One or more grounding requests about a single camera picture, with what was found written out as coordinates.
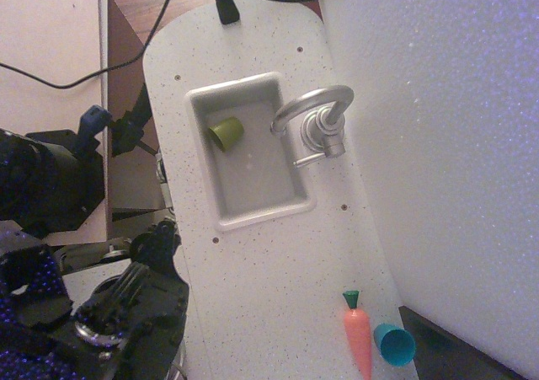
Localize teal plastic cup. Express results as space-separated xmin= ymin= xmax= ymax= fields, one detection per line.
xmin=374 ymin=324 xmax=416 ymax=367

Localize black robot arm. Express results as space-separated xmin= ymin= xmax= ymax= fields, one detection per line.
xmin=1 ymin=130 xmax=189 ymax=379

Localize silver toy faucet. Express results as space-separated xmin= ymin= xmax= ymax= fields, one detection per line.
xmin=270 ymin=85 xmax=355 ymax=169

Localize black cable plug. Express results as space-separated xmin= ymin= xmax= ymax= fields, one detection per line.
xmin=215 ymin=0 xmax=240 ymax=25

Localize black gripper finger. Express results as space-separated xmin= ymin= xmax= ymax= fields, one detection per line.
xmin=130 ymin=221 xmax=181 ymax=270

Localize orange toy carrot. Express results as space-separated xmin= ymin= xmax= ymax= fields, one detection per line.
xmin=343 ymin=290 xmax=372 ymax=380

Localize olive green cup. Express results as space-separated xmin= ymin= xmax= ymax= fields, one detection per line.
xmin=208 ymin=116 xmax=244 ymax=152

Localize grey toy sink basin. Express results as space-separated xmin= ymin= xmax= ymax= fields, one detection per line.
xmin=184 ymin=72 xmax=316 ymax=232

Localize blue cable connector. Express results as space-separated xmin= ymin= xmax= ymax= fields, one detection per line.
xmin=73 ymin=104 xmax=112 ymax=158

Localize thin black cable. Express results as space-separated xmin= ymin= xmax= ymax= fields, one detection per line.
xmin=0 ymin=0 xmax=177 ymax=90

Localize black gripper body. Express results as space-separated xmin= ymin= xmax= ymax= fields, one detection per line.
xmin=51 ymin=254 xmax=189 ymax=379

